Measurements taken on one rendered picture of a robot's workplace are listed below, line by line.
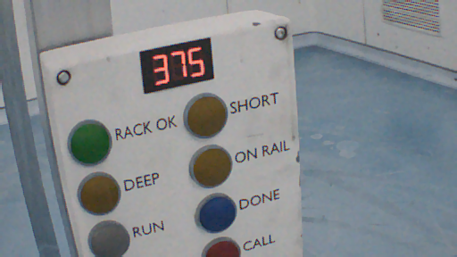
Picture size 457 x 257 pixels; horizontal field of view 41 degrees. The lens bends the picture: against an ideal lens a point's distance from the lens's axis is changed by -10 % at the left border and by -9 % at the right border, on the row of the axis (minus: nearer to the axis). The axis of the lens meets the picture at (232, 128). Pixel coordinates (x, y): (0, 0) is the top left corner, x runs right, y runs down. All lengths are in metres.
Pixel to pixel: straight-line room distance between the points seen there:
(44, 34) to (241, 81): 0.14
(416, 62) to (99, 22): 3.96
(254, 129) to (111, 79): 0.11
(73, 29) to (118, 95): 0.07
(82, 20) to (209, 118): 0.11
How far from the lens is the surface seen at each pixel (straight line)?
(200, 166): 0.44
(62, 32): 0.46
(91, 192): 0.43
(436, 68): 4.24
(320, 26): 5.12
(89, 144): 0.41
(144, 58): 0.42
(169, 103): 0.43
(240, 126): 0.45
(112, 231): 0.44
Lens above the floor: 1.25
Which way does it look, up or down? 21 degrees down
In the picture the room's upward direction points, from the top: 5 degrees counter-clockwise
